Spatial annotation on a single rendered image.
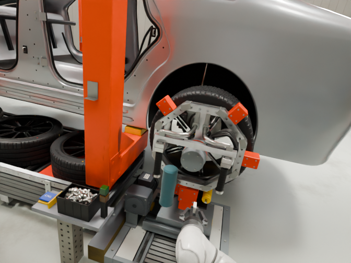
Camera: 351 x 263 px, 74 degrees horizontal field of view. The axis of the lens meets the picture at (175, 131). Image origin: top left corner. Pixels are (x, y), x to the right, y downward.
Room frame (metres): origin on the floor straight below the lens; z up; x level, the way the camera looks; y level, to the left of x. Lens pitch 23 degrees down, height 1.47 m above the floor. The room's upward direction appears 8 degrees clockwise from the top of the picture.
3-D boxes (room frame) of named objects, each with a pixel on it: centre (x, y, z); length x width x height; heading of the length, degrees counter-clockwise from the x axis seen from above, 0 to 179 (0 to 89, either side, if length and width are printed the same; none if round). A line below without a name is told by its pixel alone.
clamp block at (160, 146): (1.09, 0.06, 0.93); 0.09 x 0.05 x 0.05; 169
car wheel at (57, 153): (1.75, 0.68, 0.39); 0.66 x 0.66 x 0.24
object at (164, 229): (1.43, -0.13, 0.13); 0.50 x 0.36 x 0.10; 79
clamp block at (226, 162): (1.02, -0.27, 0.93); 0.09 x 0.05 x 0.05; 169
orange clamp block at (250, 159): (1.20, -0.45, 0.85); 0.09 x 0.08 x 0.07; 79
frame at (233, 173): (1.25, -0.14, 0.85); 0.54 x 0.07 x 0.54; 79
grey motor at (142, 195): (1.48, 0.17, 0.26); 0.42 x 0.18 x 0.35; 169
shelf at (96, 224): (1.05, 0.53, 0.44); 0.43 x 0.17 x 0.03; 79
